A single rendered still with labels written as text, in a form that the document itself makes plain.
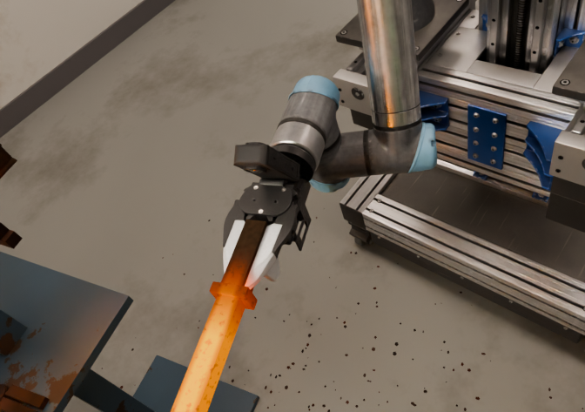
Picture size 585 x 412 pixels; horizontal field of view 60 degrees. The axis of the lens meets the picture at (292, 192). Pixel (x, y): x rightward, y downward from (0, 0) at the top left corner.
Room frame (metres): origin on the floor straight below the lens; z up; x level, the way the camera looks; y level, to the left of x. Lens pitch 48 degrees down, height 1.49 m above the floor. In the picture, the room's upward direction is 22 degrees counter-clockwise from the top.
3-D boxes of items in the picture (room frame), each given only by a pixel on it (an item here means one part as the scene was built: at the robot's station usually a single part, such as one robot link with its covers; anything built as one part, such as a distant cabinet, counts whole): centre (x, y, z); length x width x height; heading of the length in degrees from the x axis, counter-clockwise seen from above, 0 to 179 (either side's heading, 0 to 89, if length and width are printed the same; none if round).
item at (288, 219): (0.40, 0.03, 1.00); 0.09 x 0.05 x 0.02; 149
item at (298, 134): (0.53, -0.02, 0.99); 0.08 x 0.05 x 0.08; 56
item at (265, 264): (0.37, 0.06, 0.98); 0.09 x 0.03 x 0.06; 149
